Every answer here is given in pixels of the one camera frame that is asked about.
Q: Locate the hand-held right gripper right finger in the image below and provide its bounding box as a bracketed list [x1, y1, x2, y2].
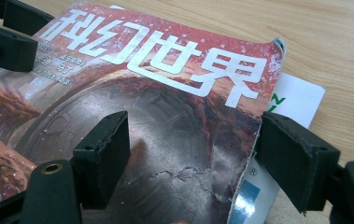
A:
[254, 111, 342, 216]

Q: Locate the white magazine with green title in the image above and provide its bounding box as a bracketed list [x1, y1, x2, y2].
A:
[108, 4, 327, 224]

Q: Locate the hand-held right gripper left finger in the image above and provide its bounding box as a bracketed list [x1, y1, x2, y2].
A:
[71, 109, 132, 210]

